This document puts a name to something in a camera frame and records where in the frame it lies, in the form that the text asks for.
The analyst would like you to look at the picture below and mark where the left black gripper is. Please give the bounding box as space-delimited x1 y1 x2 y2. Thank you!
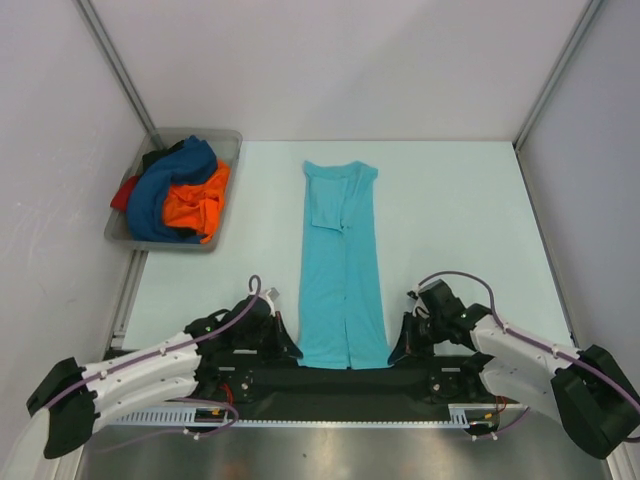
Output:
235 311 302 363

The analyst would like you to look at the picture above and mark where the light blue t-shirt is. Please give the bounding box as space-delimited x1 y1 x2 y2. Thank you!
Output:
298 161 390 370

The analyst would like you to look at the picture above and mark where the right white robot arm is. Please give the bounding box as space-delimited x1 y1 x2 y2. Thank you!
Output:
388 275 639 459

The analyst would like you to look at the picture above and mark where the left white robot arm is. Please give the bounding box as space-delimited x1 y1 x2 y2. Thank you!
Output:
26 295 303 459

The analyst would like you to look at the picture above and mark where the orange t-shirt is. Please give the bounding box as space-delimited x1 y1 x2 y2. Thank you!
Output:
162 161 231 244

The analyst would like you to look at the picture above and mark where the dark blue t-shirt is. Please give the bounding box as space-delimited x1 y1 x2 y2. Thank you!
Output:
126 135 218 244

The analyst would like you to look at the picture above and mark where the red t-shirt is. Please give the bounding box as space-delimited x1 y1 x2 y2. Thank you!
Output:
110 175 139 212

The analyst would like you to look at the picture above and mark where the black t-shirt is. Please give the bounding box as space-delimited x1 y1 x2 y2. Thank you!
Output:
142 140 184 172

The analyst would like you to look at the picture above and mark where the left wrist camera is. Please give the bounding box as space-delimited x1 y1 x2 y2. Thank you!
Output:
261 287 280 304

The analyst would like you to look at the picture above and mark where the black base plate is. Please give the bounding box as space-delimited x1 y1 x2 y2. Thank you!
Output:
99 349 586 424

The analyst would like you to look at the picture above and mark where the white cable duct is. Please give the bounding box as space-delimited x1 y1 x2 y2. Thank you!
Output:
109 404 491 430

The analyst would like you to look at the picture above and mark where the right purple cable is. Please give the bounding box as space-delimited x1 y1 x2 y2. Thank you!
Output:
414 270 640 444

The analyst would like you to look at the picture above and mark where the right aluminium corner post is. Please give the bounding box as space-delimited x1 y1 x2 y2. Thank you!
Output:
512 0 608 155

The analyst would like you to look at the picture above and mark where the aluminium corner post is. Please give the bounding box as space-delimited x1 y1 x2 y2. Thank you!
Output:
72 0 165 148
512 0 608 155

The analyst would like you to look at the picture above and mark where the left aluminium corner post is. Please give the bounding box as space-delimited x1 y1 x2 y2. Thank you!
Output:
72 0 165 148

